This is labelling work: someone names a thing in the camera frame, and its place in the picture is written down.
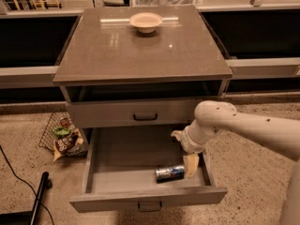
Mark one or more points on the wire mesh basket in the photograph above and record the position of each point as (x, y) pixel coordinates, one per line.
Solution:
(61, 138)

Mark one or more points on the silver blue redbull can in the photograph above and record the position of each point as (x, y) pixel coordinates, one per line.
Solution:
(170, 173)

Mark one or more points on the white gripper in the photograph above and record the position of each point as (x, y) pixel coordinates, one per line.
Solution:
(188, 142)

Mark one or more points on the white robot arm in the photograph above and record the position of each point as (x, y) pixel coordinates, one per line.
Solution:
(276, 134)

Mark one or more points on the green bowl in basket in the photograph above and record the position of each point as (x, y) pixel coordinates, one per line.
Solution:
(60, 132)

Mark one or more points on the small can in basket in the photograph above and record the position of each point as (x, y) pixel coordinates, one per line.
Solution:
(64, 122)

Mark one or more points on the closed grey upper drawer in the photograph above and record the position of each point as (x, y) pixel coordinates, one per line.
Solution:
(126, 113)

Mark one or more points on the black bar on floor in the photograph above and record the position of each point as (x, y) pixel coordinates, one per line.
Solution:
(28, 217)

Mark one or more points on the grey drawer cabinet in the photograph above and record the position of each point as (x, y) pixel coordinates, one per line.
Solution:
(107, 59)

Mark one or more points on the white paper bowl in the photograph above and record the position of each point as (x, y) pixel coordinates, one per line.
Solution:
(146, 22)

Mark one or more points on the open grey lower drawer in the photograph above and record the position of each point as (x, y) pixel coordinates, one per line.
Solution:
(120, 172)

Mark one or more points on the brown snack bag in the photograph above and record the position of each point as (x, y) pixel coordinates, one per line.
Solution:
(69, 145)

